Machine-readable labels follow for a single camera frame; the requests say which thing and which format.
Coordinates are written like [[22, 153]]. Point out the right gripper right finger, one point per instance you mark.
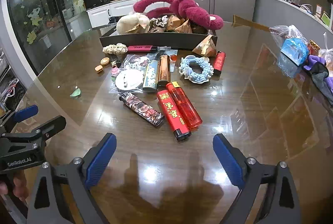
[[280, 203]]

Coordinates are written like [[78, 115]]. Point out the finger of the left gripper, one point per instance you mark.
[[11, 118], [50, 128]]

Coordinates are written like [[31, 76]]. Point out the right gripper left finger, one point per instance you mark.
[[47, 204]]

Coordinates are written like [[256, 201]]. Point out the black patterned lighter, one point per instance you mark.
[[147, 112]]

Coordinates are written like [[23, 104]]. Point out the cream scrunchie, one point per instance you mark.
[[117, 49]]

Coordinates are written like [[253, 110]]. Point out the blue floral lighter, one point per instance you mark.
[[150, 81]]

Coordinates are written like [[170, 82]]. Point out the translucent red lighter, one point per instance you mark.
[[186, 108]]

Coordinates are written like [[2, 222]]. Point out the light blue scrunchie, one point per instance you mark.
[[196, 70]]

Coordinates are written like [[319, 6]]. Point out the red lighter with cap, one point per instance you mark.
[[219, 63]]

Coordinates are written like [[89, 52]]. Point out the brown triangular paper packet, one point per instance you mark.
[[206, 47]]

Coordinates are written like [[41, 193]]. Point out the person's left hand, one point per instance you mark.
[[20, 189]]

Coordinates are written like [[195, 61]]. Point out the green leaf charm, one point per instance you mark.
[[76, 93]]

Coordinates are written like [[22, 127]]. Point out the small burger eraser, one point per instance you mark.
[[99, 68]]

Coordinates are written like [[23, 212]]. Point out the round cookie eraser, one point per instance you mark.
[[105, 61]]

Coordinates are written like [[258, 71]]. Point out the pink flower charm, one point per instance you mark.
[[115, 72]]

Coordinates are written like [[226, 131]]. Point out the white round badge in bag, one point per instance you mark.
[[127, 80]]

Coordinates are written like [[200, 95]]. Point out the anime badge in bag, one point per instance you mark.
[[133, 61]]

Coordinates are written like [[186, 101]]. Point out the pink lighter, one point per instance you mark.
[[142, 49]]

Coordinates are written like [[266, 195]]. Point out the white kitchen cabinet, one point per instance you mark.
[[99, 16]]

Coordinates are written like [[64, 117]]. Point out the cream plush toy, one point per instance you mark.
[[128, 22]]

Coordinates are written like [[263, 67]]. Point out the copper metallic lighter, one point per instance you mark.
[[164, 71]]

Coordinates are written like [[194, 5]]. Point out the red bead charm bag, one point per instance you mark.
[[172, 53]]

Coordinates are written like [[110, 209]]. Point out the purple and grey cloth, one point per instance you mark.
[[315, 67]]

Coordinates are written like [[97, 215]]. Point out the black cardboard tray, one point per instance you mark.
[[175, 40]]

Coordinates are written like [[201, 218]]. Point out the blue tissue packet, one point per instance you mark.
[[296, 50]]

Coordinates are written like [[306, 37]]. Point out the magenta plush bear toy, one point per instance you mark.
[[183, 9]]

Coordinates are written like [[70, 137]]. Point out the clear plastic snack bag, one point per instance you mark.
[[282, 32]]

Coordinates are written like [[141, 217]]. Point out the wooden chair back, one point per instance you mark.
[[239, 21]]

